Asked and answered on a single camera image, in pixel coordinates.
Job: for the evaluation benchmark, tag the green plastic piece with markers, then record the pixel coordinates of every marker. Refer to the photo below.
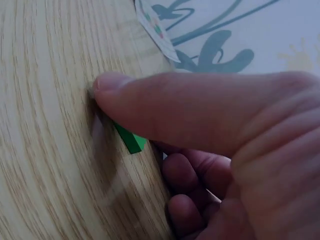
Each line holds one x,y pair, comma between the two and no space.
131,141

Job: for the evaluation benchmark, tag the person's right fingers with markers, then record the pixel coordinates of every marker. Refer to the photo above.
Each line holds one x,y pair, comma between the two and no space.
182,175

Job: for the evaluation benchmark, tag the person's right hand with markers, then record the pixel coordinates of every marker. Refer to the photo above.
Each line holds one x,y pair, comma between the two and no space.
262,162

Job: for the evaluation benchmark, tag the person's right thumb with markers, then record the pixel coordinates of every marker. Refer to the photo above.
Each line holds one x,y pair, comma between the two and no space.
175,110

